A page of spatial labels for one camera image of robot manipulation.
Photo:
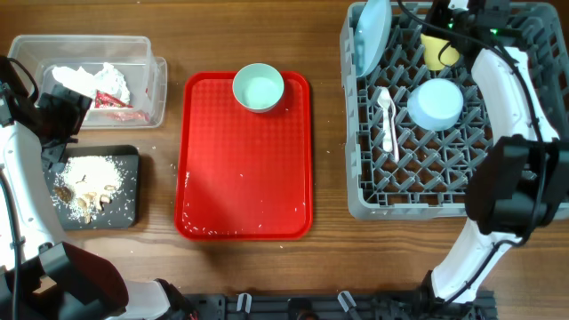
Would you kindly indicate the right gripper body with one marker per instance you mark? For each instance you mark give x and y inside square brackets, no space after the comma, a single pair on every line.
[447,18]

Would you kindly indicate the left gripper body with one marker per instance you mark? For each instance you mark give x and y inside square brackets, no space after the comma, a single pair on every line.
[62,118]

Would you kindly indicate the red snack wrapper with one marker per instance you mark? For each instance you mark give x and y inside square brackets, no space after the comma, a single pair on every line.
[116,109]

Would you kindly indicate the yellow plastic cup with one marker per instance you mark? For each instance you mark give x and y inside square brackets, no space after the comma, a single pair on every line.
[438,53]

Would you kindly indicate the white napkin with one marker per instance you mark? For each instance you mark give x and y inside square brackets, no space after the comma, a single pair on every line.
[108,80]

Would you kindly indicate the food scraps and rice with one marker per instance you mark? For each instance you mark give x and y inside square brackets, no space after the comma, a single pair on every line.
[94,189]

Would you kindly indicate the light blue bowl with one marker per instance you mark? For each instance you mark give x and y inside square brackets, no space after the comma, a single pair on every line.
[435,105]

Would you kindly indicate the light blue plate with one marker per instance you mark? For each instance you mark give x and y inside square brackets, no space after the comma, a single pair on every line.
[371,35]

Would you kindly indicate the white plastic fork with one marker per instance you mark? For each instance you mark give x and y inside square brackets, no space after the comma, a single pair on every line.
[393,114]

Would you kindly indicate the white plastic spoon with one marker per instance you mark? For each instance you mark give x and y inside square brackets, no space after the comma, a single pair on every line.
[384,102]

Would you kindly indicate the green saucer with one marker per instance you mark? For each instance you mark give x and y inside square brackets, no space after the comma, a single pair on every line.
[258,87]

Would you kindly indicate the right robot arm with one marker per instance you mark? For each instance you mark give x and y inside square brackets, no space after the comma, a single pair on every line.
[524,176]

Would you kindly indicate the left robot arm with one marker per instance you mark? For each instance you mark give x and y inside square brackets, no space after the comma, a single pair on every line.
[43,275]

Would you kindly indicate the clear plastic waste bin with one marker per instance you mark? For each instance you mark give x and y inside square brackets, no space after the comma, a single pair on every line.
[145,74]

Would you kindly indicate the black food waste tray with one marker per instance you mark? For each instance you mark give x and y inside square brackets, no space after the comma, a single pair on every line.
[133,162]

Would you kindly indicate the grey dishwasher rack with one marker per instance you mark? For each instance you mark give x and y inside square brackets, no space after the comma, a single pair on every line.
[434,169]

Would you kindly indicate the red serving tray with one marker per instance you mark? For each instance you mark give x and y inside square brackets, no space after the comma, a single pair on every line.
[244,176]

